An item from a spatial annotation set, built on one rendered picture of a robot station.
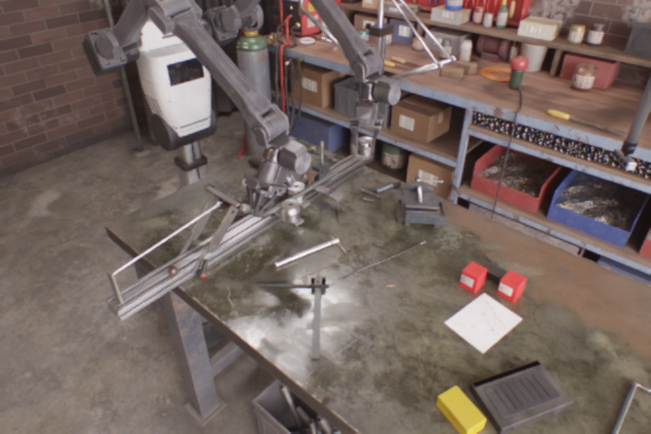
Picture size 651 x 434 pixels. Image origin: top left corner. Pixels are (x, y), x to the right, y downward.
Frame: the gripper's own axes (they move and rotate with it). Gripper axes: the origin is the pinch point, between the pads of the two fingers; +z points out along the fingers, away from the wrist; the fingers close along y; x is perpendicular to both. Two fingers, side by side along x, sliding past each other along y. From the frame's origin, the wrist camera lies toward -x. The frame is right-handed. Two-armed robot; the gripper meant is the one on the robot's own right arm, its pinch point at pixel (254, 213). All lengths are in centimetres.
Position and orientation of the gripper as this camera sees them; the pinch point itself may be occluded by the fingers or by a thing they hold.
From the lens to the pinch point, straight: 123.8
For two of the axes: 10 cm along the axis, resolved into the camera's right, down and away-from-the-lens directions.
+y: -7.5, -3.6, 5.5
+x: -5.7, -0.6, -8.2
